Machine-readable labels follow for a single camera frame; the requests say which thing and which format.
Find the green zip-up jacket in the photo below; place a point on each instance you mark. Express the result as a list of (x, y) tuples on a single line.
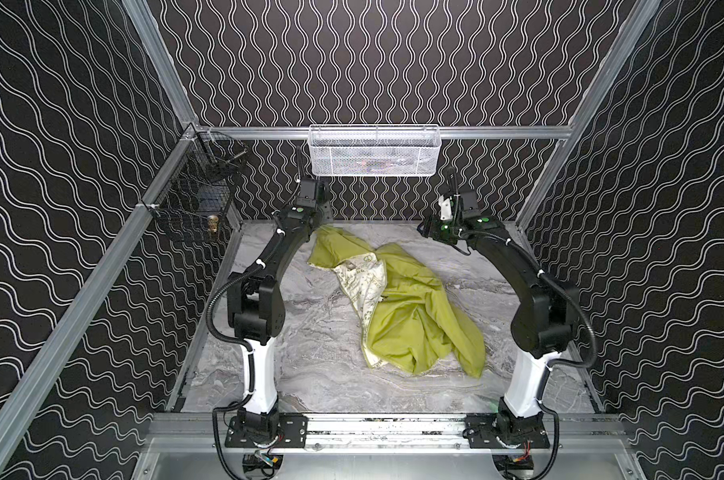
[(407, 320)]

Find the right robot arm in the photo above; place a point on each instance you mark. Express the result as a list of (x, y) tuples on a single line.
[(550, 327)]

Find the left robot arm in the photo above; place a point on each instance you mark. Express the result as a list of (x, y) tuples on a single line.
[(248, 310)]

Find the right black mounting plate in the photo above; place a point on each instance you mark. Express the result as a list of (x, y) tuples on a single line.
[(496, 431)]

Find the black mounting plate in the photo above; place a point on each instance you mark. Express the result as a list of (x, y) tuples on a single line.
[(278, 430), (496, 431)]

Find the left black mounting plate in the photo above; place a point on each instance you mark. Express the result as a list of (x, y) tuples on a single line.
[(278, 430)]

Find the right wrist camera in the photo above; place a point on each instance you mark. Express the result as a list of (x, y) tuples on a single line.
[(460, 205)]

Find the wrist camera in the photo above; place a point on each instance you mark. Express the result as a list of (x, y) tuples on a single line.
[(460, 205), (310, 194)]

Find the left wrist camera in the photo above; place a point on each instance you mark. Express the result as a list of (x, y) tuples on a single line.
[(310, 194)]

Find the white mesh wall basket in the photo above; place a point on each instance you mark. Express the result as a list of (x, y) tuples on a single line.
[(369, 150)]

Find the black wire wall basket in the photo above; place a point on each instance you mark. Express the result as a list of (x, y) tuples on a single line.
[(195, 206)]

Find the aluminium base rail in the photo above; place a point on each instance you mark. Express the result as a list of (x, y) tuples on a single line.
[(367, 433)]

